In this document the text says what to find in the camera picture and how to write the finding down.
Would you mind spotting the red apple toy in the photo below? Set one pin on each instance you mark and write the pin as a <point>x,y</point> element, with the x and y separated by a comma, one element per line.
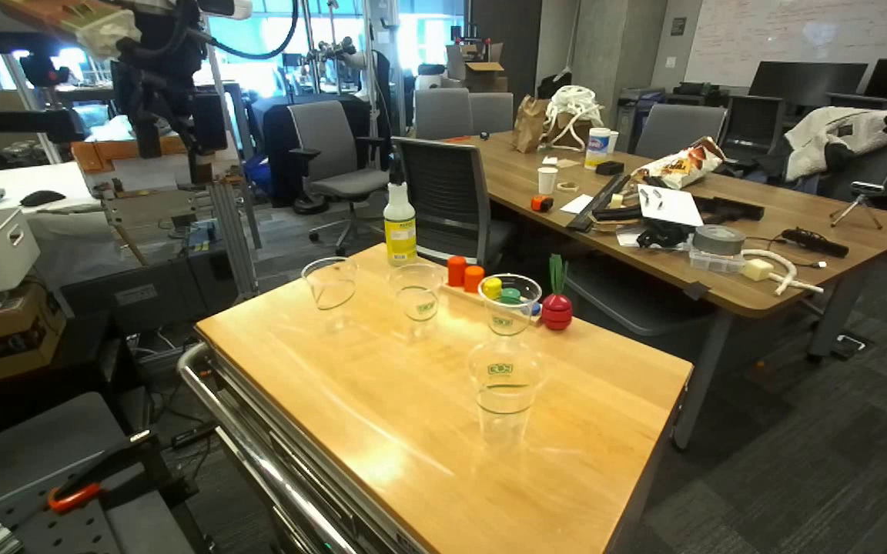
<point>556,312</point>

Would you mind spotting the small white cup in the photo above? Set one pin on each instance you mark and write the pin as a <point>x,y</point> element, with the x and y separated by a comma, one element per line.
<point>546,180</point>

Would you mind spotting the black remote control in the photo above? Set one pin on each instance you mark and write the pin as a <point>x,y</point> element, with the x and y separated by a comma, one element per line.
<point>813,244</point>

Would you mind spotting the brown paper bag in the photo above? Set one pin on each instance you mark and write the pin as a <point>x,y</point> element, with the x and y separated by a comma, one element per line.
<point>531,124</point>

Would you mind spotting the spray bottle yellow liquid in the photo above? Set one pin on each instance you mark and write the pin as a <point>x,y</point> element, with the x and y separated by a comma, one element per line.
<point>400,233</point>

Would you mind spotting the grey tape roll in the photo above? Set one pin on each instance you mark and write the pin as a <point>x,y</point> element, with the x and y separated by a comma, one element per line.
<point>715,241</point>

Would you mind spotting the wooden conference table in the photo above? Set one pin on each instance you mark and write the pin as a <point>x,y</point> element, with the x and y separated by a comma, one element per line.
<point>855,233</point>

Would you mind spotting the tall green toy peg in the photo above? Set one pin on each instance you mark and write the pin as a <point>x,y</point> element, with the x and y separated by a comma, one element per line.
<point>556,273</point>

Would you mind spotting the orange toy block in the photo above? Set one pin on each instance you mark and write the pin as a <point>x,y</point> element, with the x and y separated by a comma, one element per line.
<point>457,273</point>

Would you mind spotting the small green toy block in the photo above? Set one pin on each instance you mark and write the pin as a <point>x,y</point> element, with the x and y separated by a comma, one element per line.
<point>508,296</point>

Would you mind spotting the white jacket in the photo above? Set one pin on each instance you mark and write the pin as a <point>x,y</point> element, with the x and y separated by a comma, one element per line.
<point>838,129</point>

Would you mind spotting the flat cardboard box stack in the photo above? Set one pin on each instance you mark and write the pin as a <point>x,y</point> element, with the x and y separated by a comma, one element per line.
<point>2,334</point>

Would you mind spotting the white paper sheet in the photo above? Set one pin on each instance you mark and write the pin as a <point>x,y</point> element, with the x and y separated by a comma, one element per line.
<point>669,203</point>

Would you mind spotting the colourful snack bag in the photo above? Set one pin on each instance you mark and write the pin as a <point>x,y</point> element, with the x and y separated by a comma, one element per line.
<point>685,163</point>

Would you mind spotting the wooden board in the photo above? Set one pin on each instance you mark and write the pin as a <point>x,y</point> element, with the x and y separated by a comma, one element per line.
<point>100,154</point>

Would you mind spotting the dark mesh office chair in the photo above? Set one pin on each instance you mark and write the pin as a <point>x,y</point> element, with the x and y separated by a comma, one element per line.
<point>449,196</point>

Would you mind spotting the clear plastic cup green logo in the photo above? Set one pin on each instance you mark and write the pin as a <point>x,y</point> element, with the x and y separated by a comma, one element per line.
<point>508,319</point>
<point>416,296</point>
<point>507,396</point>
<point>328,293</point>

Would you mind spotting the grey office chair black arms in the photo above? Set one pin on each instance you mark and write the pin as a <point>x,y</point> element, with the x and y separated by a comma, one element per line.
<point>326,148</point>

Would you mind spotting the small orange object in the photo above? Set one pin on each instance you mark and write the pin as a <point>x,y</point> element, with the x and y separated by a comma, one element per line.
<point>539,203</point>

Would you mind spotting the red cup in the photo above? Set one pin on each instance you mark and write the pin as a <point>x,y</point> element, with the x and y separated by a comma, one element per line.
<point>476,278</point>

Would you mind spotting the black flat device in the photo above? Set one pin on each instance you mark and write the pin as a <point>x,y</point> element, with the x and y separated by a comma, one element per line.
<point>734,211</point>

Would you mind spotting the black computer mouse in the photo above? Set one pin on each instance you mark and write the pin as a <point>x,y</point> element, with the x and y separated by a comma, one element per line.
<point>45,197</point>

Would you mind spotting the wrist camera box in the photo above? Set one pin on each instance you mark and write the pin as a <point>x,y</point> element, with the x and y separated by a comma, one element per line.
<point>93,24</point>

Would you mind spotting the small yellow toy block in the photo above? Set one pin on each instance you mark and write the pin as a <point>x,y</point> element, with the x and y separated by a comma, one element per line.
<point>491,287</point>

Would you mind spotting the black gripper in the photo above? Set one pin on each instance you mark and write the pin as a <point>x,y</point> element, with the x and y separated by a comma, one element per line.
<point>168,62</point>

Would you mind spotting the small cardboard box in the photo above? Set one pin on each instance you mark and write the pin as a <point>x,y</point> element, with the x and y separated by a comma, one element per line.
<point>484,68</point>

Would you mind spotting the white canister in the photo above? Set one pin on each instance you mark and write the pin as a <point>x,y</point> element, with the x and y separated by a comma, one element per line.
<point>602,148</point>

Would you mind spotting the grey equipment case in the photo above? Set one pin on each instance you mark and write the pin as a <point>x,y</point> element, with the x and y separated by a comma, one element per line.
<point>23,461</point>

